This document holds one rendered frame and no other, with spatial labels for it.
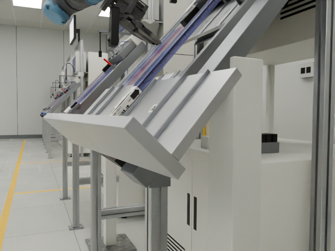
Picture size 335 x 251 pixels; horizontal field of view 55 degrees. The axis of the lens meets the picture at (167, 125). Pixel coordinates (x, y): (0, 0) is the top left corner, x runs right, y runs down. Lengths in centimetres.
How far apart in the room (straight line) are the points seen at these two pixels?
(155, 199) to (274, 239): 40
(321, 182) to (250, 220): 49
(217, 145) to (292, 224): 54
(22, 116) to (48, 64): 159
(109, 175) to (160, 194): 110
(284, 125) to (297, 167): 225
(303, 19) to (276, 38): 14
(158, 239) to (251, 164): 32
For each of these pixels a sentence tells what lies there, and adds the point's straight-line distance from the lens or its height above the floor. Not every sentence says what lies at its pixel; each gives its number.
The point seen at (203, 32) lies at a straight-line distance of 103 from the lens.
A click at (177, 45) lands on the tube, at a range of 46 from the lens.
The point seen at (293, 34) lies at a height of 103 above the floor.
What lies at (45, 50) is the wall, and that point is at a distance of 964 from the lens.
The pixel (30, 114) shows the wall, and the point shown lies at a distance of 949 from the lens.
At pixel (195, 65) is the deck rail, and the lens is 78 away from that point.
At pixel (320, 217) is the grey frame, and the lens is 102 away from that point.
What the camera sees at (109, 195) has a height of 29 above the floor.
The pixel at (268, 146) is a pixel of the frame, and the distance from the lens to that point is 110.
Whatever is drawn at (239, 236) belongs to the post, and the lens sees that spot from 53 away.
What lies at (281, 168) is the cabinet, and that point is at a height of 60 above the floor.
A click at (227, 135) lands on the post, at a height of 72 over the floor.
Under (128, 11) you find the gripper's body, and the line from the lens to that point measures 105.
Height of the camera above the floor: 75
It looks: 3 degrees down
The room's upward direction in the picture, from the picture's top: straight up
